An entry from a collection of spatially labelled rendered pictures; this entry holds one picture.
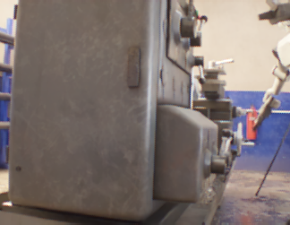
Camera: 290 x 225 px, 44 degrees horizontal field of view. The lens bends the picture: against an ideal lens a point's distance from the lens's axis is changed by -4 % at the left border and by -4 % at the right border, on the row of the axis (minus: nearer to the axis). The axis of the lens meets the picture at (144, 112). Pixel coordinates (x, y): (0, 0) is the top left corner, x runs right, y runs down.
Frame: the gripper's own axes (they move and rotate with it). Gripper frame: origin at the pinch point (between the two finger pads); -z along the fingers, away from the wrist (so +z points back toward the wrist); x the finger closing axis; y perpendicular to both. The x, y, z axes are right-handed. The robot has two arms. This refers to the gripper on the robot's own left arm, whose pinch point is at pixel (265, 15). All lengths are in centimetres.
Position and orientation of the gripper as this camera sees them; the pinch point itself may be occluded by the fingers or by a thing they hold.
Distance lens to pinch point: 144.6
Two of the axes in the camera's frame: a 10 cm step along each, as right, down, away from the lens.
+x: 0.1, 1.0, 9.9
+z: 9.7, -2.2, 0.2
